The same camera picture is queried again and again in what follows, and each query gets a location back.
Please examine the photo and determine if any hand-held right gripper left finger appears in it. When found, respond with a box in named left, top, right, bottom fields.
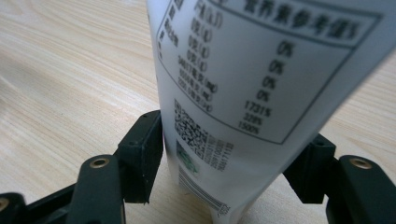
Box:
left=118, top=109, right=164, bottom=205

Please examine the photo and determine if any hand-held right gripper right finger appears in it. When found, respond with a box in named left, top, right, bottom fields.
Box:
left=283, top=133, right=337, bottom=205

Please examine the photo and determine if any white and blue pouch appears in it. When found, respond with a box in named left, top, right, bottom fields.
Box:
left=146, top=0, right=396, bottom=224

